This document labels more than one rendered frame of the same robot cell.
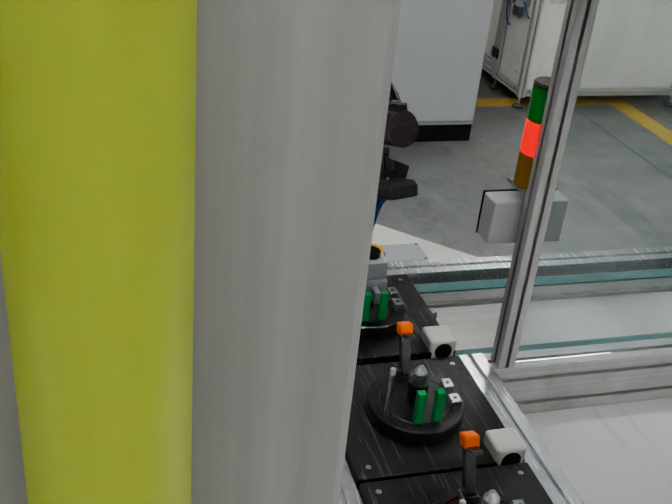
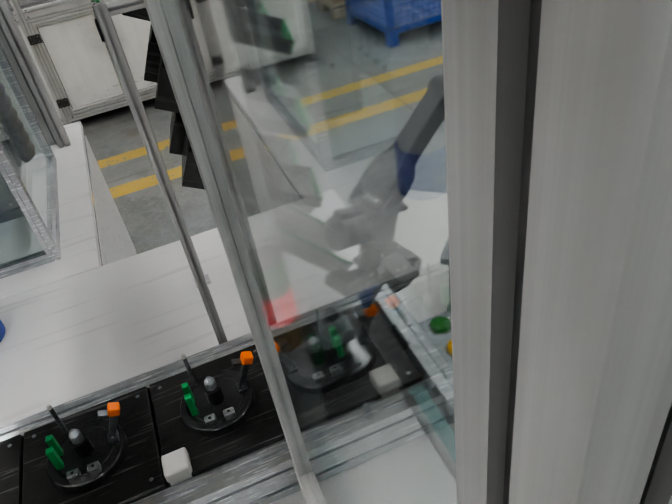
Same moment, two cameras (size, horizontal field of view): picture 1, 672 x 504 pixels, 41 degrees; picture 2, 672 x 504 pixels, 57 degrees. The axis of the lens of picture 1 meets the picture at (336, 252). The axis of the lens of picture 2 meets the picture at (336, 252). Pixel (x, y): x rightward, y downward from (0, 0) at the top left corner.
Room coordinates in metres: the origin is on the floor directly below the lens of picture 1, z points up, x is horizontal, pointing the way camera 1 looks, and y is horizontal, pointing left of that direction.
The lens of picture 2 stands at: (1.32, -0.89, 1.89)
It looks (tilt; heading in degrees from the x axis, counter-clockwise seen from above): 38 degrees down; 93
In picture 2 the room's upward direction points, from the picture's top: 10 degrees counter-clockwise
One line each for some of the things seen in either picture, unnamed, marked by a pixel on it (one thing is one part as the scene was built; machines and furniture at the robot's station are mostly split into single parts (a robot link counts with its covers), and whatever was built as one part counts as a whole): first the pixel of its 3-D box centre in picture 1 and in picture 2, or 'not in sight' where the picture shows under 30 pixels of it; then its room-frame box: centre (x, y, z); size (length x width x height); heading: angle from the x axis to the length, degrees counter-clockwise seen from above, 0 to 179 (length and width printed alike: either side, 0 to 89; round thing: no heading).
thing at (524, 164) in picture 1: (533, 168); not in sight; (1.21, -0.27, 1.28); 0.05 x 0.05 x 0.05
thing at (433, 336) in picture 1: (438, 343); not in sight; (1.20, -0.18, 0.97); 0.05 x 0.05 x 0.04; 18
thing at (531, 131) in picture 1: (540, 136); not in sight; (1.21, -0.27, 1.33); 0.05 x 0.05 x 0.05
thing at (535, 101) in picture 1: (547, 103); not in sight; (1.21, -0.27, 1.38); 0.05 x 0.05 x 0.05
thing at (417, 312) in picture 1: (362, 318); not in sight; (1.26, -0.06, 0.96); 0.24 x 0.24 x 0.02; 18
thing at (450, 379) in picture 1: (418, 388); (212, 391); (1.02, -0.14, 1.01); 0.24 x 0.24 x 0.13; 18
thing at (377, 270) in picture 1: (371, 271); not in sight; (1.25, -0.06, 1.06); 0.08 x 0.04 x 0.07; 18
